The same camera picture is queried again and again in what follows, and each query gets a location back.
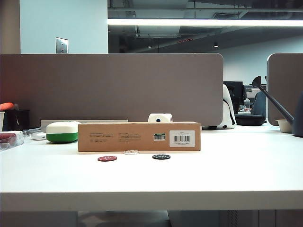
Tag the white poker chip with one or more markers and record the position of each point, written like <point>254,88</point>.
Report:
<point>132,152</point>

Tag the brown cardboard box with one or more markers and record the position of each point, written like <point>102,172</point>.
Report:
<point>123,139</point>

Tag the black poker chip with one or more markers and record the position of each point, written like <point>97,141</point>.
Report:
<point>161,157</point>

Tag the red poker chip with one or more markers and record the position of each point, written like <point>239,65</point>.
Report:
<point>107,158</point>

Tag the clear box with red chips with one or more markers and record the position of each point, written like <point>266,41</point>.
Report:
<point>10,140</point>

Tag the white dice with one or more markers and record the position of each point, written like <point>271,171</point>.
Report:
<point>154,117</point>

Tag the wide grey desk partition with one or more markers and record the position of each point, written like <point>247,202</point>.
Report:
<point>113,87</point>

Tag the white and black plush toy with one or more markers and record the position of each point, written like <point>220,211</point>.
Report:
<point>228,118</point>

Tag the black computer monitor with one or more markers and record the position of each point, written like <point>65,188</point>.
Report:
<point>234,91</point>

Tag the white and green case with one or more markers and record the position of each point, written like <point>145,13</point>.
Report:
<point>62,132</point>

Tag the black round cushion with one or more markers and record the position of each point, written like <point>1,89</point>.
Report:
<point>249,119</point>

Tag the ceiling light strip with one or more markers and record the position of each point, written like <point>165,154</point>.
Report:
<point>203,22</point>

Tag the dark office chair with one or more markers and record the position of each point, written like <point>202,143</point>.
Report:
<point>260,104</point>

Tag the small white earbuds case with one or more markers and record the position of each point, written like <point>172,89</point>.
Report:
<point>39,136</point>

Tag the black cup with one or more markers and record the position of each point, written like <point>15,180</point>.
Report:
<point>20,119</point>

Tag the white paper bowl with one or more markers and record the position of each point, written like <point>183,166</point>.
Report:
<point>284,126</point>

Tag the narrow grey desk partition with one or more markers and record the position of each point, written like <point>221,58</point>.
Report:
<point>287,87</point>

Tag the orange red object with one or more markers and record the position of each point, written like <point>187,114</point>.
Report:
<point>6,106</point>

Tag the dark grey watering can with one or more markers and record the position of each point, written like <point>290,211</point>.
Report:
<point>298,118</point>

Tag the white cup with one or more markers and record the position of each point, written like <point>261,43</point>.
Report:
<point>2,120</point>

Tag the metal wall switch plate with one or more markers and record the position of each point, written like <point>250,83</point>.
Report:
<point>62,45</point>

